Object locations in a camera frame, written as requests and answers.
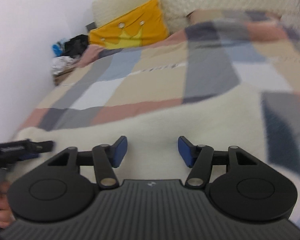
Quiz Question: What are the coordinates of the white crumpled clothing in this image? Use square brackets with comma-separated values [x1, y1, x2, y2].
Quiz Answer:
[51, 56, 79, 75]

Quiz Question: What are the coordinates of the yellow crown cushion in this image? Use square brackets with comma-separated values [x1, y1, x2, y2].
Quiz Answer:
[88, 0, 169, 49]

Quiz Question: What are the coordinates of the cream striped knit sweater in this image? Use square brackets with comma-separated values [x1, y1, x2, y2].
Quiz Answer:
[16, 84, 300, 227]

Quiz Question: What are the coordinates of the grey wall switch plate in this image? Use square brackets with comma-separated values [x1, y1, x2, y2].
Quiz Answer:
[85, 22, 97, 32]

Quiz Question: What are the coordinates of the patchwork pillow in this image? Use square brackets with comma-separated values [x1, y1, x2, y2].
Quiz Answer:
[187, 9, 282, 25]

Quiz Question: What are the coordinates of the person's left hand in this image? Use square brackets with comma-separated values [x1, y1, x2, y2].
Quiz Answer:
[0, 181, 14, 229]

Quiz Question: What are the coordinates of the blue plastic bag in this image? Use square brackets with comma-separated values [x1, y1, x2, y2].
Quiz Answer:
[51, 38, 67, 57]

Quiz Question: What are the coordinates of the patchwork colour block duvet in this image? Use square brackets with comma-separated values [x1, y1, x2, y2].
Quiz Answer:
[17, 9, 300, 140]

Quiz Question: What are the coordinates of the black clothing pile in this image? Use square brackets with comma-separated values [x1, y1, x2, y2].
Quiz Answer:
[62, 34, 89, 58]

